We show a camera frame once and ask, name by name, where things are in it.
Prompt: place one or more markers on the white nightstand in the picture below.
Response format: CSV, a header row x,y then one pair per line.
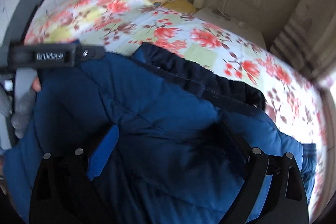
x,y
231,24

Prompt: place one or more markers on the floral quilt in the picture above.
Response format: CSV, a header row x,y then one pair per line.
x,y
292,102

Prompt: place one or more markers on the left hand grey glove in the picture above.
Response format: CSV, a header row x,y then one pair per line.
x,y
21,117

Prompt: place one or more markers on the yellow pillow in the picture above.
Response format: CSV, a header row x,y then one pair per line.
x,y
180,6

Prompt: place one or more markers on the nautical print curtain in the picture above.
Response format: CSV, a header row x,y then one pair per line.
x,y
307,41

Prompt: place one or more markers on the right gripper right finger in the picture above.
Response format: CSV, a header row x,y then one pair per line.
x,y
286,200

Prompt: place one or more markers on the blue quilted puffer jacket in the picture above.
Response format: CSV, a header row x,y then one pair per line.
x,y
169,164

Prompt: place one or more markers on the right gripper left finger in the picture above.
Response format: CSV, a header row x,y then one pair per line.
x,y
63,190

